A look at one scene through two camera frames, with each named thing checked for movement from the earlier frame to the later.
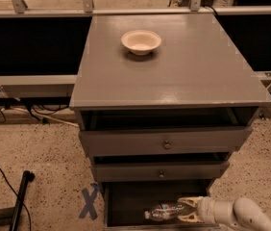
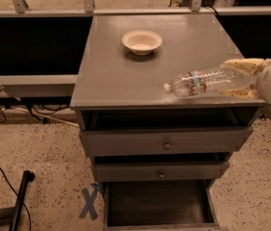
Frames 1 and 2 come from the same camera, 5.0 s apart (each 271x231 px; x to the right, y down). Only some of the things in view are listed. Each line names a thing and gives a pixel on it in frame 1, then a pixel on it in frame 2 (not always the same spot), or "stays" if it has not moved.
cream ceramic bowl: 141,41 stays
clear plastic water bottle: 168,211 → 216,78
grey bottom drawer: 124,204 stays
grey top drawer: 163,131 stays
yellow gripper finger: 192,201 → 247,65
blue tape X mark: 89,199 stays
